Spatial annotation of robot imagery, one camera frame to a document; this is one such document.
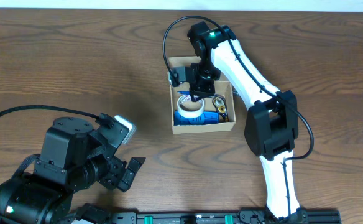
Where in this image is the black cable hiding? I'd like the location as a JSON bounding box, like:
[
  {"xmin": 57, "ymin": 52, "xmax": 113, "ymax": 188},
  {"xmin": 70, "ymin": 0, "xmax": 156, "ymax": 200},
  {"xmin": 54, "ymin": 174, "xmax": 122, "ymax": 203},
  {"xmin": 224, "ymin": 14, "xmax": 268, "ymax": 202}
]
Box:
[
  {"xmin": 0, "ymin": 105, "xmax": 108, "ymax": 224},
  {"xmin": 162, "ymin": 15, "xmax": 315, "ymax": 218}
]

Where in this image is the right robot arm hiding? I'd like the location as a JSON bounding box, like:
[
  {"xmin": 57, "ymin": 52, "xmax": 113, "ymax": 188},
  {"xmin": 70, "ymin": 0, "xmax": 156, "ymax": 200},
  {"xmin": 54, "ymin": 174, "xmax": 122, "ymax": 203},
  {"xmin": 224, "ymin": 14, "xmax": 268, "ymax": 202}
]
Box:
[{"xmin": 186, "ymin": 22, "xmax": 300, "ymax": 222}]

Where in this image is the right black cable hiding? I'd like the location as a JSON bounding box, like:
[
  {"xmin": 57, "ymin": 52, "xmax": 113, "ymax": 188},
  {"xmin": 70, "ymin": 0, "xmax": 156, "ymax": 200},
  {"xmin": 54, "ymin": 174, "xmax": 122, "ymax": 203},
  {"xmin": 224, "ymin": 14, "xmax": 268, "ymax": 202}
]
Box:
[{"xmin": 162, "ymin": 15, "xmax": 315, "ymax": 218}]

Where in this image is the white masking tape roll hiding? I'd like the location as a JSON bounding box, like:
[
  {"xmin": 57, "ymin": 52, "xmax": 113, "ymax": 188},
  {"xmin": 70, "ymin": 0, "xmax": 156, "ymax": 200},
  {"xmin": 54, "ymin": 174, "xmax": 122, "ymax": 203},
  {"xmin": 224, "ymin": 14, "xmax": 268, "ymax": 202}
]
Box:
[{"xmin": 177, "ymin": 95, "xmax": 205, "ymax": 119}]

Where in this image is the blue plastic case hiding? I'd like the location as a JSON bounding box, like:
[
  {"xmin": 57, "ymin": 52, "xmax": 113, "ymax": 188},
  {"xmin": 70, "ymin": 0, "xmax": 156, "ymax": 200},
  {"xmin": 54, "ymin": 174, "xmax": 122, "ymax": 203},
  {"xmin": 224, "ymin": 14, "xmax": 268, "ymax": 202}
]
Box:
[{"xmin": 174, "ymin": 111, "xmax": 219, "ymax": 126}]

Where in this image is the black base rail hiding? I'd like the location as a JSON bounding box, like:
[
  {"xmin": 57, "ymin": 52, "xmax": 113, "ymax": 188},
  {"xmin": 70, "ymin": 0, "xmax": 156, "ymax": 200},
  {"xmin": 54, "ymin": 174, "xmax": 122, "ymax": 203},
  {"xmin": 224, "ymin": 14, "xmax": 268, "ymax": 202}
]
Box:
[{"xmin": 69, "ymin": 207, "xmax": 342, "ymax": 224}]

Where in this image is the yellow correction tape dispenser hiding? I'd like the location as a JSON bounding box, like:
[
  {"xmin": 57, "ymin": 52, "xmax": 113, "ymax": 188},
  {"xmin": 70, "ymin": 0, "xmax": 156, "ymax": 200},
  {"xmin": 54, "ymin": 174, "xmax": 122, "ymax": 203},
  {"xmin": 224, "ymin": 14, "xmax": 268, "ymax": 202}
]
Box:
[{"xmin": 212, "ymin": 95, "xmax": 229, "ymax": 122}]

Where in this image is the brown cardboard box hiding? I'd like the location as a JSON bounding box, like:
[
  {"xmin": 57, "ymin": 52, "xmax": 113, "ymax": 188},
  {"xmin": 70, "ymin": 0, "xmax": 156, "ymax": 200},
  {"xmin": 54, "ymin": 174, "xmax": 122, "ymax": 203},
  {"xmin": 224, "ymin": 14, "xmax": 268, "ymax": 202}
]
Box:
[{"xmin": 169, "ymin": 56, "xmax": 236, "ymax": 134}]

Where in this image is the left black cable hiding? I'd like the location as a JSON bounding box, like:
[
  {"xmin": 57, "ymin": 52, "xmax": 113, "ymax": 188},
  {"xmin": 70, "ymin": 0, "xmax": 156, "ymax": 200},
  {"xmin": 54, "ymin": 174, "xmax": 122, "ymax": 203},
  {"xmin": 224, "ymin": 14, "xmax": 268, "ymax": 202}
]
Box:
[{"xmin": 0, "ymin": 105, "xmax": 108, "ymax": 224}]

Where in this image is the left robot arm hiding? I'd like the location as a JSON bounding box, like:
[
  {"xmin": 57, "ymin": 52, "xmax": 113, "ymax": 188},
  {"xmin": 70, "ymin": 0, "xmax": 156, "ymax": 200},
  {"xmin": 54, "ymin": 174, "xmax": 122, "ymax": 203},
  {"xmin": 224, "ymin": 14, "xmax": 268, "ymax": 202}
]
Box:
[{"xmin": 0, "ymin": 114, "xmax": 145, "ymax": 223}]

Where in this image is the blue ballpoint pen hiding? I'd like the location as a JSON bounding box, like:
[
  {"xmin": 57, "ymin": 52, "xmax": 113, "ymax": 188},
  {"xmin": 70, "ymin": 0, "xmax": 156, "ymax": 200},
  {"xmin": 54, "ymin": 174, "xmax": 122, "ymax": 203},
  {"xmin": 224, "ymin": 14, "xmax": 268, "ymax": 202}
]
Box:
[{"xmin": 177, "ymin": 91, "xmax": 190, "ymax": 95}]

